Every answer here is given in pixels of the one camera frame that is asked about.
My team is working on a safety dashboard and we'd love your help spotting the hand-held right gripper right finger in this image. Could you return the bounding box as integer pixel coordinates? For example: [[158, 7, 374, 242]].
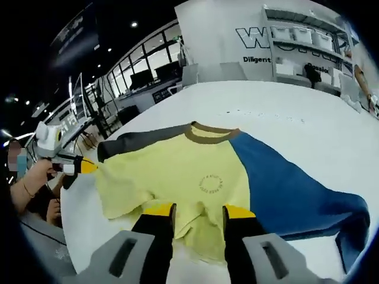
[[221, 205, 326, 284]]

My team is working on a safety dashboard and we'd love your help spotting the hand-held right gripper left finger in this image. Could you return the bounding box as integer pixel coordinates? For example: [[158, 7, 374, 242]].
[[85, 202, 178, 284]]

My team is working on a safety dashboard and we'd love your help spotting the yellow blue grey garment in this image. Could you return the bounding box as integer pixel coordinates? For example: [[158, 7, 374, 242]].
[[97, 121, 371, 275]]

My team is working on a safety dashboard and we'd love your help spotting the person's left hand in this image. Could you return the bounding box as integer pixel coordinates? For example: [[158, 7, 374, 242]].
[[25, 161, 65, 198]]

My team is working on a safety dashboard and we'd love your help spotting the teal face mask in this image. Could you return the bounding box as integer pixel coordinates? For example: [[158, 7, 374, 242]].
[[17, 154, 29, 174]]

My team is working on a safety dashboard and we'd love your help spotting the grey mesh chair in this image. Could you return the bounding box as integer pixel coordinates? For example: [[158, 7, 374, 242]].
[[19, 211, 78, 284]]

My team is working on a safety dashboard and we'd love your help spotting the grey office desk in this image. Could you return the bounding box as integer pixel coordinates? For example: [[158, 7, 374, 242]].
[[114, 79, 185, 120]]

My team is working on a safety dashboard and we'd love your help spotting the black computer monitor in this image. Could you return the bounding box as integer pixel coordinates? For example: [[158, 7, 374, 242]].
[[130, 69, 152, 90], [154, 63, 180, 82]]

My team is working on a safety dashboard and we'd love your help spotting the dark hanging banner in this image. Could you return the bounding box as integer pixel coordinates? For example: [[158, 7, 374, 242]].
[[50, 2, 100, 60]]

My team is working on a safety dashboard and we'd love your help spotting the grey chair backrest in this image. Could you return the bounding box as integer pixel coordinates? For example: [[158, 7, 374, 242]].
[[219, 62, 246, 81]]

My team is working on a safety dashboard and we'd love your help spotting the black device on shelf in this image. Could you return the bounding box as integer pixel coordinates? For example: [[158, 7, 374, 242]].
[[304, 63, 322, 89]]

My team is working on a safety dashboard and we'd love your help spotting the grey chair by shelf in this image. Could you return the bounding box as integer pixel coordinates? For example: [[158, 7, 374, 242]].
[[338, 73, 361, 100]]

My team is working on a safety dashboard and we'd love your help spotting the white metal shelving unit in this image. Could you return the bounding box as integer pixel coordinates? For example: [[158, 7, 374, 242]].
[[261, 5, 356, 93]]

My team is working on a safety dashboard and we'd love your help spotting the white storage bin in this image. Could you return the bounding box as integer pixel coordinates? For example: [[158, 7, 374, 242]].
[[291, 29, 314, 46], [313, 33, 335, 51], [273, 27, 294, 41]]

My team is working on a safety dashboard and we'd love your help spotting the thin wrist bracelet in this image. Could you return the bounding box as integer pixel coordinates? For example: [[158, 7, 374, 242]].
[[21, 180, 35, 199]]

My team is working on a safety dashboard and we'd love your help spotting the white frame office chair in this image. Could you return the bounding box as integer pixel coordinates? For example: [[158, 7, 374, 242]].
[[166, 63, 200, 96]]

